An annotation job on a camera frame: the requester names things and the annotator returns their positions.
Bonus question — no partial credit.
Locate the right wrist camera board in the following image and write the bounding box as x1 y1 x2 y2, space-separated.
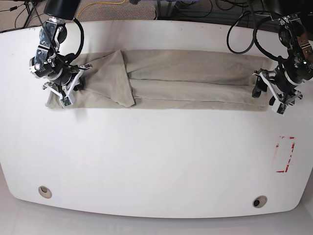
60 97 72 108

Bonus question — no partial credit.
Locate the right table cable grommet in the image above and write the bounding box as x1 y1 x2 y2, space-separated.
252 195 268 209

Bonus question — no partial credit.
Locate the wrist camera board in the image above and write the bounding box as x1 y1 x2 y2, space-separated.
60 97 72 108
276 104 288 115

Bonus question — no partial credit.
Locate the left table cable grommet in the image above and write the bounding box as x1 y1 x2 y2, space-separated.
38 186 52 199

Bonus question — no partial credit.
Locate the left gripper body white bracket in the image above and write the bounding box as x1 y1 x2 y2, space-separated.
252 69 303 114

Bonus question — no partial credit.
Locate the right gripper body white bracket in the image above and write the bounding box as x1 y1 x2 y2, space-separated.
42 64 92 107

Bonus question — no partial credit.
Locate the beige t-shirt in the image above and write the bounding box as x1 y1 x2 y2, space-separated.
45 48 274 113

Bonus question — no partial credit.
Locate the black tripod stand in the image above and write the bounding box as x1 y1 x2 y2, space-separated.
22 0 37 29

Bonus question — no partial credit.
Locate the table cable grommet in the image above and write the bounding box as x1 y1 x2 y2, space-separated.
252 195 268 209
38 186 52 199

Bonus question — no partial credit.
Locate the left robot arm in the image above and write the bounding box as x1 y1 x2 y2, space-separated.
252 0 313 115

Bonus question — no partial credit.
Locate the red tape rectangle marking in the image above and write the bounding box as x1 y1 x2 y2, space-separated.
273 136 295 173

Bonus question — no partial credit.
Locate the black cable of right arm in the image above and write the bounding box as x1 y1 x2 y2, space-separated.
31 0 93 74

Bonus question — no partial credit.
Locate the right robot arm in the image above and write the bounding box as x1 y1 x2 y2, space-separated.
30 0 92 108

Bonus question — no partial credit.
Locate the yellow cable on floor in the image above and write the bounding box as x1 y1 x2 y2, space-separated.
78 1 127 18

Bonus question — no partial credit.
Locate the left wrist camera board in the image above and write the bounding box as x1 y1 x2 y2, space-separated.
276 104 288 115

